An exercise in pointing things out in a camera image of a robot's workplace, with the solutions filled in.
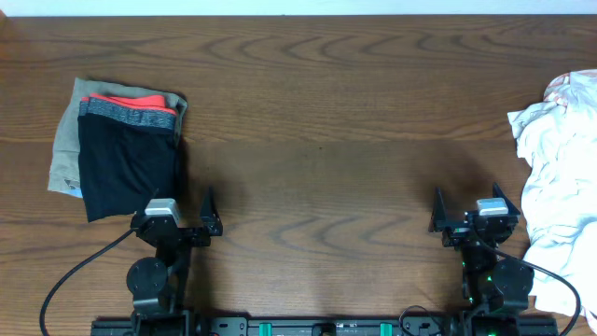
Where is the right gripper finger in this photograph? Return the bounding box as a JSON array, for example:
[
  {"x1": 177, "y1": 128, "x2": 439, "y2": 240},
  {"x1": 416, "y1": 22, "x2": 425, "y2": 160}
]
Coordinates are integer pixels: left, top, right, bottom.
[
  {"x1": 493, "y1": 182, "x2": 521, "y2": 217},
  {"x1": 428, "y1": 188, "x2": 449, "y2": 232}
]

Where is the white t-shirt with pixel logo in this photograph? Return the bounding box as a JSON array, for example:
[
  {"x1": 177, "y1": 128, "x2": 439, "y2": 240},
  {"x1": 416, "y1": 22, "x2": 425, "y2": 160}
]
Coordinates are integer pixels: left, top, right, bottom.
[{"x1": 507, "y1": 69, "x2": 597, "y2": 318}]

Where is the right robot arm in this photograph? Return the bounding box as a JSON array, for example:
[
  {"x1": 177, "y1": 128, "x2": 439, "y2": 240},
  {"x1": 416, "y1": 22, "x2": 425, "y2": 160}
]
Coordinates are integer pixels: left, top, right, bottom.
[{"x1": 429, "y1": 184, "x2": 535, "y2": 335}]

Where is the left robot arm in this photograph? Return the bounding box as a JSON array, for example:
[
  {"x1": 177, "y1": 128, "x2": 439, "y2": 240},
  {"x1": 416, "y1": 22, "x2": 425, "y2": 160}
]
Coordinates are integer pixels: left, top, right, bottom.
[{"x1": 126, "y1": 189, "x2": 223, "y2": 336}]

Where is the black boxer shorts grey waistband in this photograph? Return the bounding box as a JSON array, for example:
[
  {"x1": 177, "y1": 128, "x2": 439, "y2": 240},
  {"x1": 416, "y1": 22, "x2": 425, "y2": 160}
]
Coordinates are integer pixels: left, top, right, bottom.
[{"x1": 77, "y1": 101, "x2": 179, "y2": 222}]

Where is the red folded garment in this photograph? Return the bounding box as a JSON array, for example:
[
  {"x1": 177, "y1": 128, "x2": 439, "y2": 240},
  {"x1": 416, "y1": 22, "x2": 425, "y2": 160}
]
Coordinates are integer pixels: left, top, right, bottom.
[{"x1": 81, "y1": 93, "x2": 177, "y2": 116}]

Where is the khaki folded garment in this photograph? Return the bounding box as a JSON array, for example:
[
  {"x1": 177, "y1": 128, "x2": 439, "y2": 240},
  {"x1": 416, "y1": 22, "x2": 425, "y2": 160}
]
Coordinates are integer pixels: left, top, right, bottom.
[{"x1": 48, "y1": 77, "x2": 188, "y2": 198}]

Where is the red white striped garment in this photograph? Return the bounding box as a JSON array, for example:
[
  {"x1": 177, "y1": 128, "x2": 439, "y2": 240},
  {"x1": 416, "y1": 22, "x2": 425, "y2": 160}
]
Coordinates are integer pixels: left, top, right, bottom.
[{"x1": 544, "y1": 69, "x2": 596, "y2": 106}]

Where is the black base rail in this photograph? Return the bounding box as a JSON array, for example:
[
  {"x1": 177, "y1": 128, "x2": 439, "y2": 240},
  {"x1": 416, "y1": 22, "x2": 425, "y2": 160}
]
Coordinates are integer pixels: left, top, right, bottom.
[{"x1": 90, "y1": 316, "x2": 559, "y2": 336}]

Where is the right black cable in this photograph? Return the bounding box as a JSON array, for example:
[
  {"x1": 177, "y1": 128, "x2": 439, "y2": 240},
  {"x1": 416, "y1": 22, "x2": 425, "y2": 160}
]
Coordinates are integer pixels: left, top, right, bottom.
[{"x1": 470, "y1": 223, "x2": 582, "y2": 336}]

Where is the black cable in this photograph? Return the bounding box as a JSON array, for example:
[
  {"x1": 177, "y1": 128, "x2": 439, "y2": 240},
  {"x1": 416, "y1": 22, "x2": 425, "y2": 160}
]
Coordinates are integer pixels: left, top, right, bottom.
[
  {"x1": 470, "y1": 223, "x2": 582, "y2": 336},
  {"x1": 38, "y1": 227, "x2": 137, "y2": 336}
]

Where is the left black cable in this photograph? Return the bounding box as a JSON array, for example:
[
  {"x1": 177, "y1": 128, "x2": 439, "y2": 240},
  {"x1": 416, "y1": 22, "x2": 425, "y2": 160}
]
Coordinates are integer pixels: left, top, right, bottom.
[{"x1": 38, "y1": 227, "x2": 137, "y2": 336}]

